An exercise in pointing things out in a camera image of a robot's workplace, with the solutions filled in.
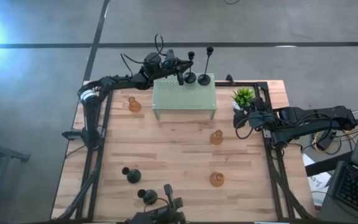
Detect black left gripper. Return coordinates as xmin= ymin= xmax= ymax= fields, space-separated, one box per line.
xmin=143 ymin=49 xmax=195 ymax=86

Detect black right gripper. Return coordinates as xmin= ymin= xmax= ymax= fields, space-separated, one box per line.
xmin=233 ymin=96 xmax=270 ymax=130

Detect short black candlestick holder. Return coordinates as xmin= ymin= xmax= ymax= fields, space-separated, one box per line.
xmin=183 ymin=51 xmax=198 ymax=84
xmin=122 ymin=167 xmax=142 ymax=184

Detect tall black candlestick holder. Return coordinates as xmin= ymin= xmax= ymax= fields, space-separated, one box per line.
xmin=197 ymin=46 xmax=214 ymax=86
xmin=137 ymin=189 xmax=158 ymax=206

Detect amber glass candle holder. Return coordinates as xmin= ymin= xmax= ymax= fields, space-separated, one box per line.
xmin=128 ymin=96 xmax=142 ymax=113
xmin=209 ymin=129 xmax=224 ymax=146
xmin=209 ymin=172 xmax=225 ymax=188

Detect small potted green plant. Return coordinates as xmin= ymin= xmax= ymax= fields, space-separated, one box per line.
xmin=231 ymin=88 xmax=256 ymax=110

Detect green perforated metal shelf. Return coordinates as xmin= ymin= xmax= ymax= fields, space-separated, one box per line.
xmin=152 ymin=73 xmax=218 ymax=121

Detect black power adapter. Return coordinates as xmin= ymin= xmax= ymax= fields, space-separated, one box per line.
xmin=317 ymin=129 xmax=338 ymax=152

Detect black flat bar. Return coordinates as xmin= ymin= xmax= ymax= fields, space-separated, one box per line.
xmin=305 ymin=155 xmax=343 ymax=177

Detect white paper sheets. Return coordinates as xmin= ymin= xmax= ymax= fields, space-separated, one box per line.
xmin=301 ymin=154 xmax=332 ymax=208

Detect grey side table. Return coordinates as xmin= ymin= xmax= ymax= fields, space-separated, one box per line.
xmin=317 ymin=161 xmax=358 ymax=224

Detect dark grey laptop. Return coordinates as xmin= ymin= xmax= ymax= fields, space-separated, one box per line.
xmin=326 ymin=90 xmax=358 ymax=218

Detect dark metal cart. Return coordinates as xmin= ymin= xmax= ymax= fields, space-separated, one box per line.
xmin=0 ymin=124 xmax=30 ymax=224

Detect black metal table frame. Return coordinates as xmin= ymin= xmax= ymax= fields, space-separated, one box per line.
xmin=54 ymin=74 xmax=315 ymax=222

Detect yellow cable bundle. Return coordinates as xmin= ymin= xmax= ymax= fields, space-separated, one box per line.
xmin=311 ymin=125 xmax=358 ymax=154

